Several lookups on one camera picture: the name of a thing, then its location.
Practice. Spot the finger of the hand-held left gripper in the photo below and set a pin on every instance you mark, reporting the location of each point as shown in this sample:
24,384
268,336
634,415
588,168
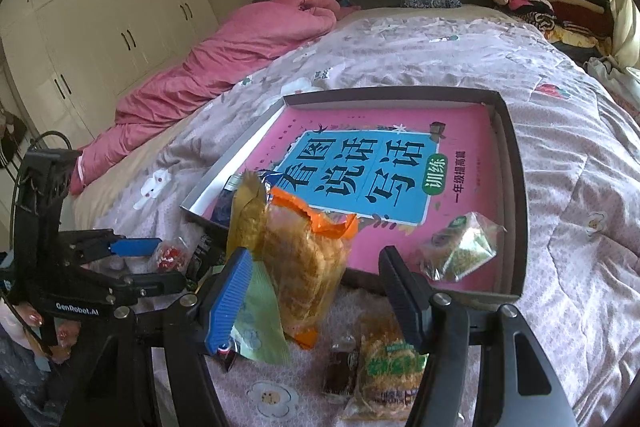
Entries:
135,247
150,283

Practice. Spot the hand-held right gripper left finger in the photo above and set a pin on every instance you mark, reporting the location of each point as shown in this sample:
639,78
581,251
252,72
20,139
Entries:
230,302

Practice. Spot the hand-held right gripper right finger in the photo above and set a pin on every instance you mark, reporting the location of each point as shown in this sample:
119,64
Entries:
397,289

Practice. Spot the red and white candy packet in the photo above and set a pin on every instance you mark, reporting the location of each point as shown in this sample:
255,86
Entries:
169,255

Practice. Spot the light green snack packet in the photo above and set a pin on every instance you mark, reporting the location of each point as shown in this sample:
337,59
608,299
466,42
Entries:
260,322

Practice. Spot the orange bread packet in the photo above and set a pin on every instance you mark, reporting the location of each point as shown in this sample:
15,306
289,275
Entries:
305,267

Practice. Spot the floss cake clear packet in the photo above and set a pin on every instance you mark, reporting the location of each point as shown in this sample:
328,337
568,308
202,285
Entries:
385,372

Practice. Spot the gold snack packet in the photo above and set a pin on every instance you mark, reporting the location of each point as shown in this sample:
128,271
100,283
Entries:
247,212

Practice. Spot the brown chocolate bar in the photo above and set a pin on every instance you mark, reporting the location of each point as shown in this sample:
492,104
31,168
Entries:
340,372

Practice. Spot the grey cardboard box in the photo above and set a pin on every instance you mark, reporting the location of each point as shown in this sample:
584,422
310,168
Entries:
515,207

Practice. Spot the person's left hand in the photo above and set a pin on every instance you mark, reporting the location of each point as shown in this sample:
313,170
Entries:
65,339

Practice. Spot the dark green snack packet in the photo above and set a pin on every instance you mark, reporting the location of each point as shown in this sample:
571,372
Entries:
202,252

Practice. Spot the round cake clear packet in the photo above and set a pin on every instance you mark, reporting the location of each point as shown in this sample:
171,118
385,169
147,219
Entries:
457,252

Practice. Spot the blue snack packet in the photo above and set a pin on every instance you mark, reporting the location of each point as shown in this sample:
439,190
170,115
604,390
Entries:
223,207

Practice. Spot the pink and blue book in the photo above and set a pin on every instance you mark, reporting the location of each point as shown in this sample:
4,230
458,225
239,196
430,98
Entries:
450,177

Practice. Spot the pink quilt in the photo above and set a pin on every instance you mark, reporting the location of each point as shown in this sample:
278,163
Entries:
200,57

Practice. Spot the cream wardrobe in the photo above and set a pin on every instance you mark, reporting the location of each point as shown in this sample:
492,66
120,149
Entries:
100,7

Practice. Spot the white crumpled cloth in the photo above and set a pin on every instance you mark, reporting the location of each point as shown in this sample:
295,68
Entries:
615,77

